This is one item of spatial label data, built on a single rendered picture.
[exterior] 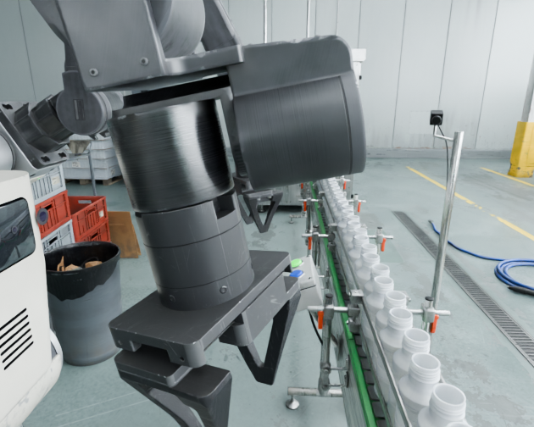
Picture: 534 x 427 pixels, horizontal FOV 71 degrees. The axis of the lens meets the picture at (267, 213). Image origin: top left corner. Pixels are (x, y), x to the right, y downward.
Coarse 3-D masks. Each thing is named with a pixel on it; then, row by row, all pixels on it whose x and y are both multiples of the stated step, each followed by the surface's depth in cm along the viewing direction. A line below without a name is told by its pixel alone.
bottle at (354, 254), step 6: (354, 240) 95; (360, 240) 94; (366, 240) 94; (354, 246) 95; (360, 246) 94; (348, 252) 97; (354, 252) 95; (354, 258) 95; (354, 264) 95; (348, 270) 97; (348, 276) 97; (348, 282) 98
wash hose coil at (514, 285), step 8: (432, 224) 463; (480, 256) 370; (504, 264) 349; (512, 264) 349; (520, 264) 352; (528, 264) 352; (496, 272) 334; (504, 272) 335; (504, 280) 319; (512, 280) 314; (512, 288) 304; (520, 288) 300; (528, 288) 303
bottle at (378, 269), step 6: (372, 264) 79; (378, 264) 80; (384, 264) 80; (372, 270) 78; (378, 270) 77; (384, 270) 77; (372, 276) 78; (366, 282) 80; (372, 282) 78; (366, 288) 79; (366, 294) 79
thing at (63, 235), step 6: (66, 222) 267; (60, 228) 256; (66, 228) 267; (72, 228) 275; (48, 234) 243; (54, 234) 251; (60, 234) 257; (66, 234) 266; (72, 234) 275; (42, 240) 234; (48, 240) 242; (54, 240) 277; (60, 240) 259; (66, 240) 266; (72, 240) 275; (42, 246) 236; (48, 246) 242; (54, 246) 250; (60, 246) 258
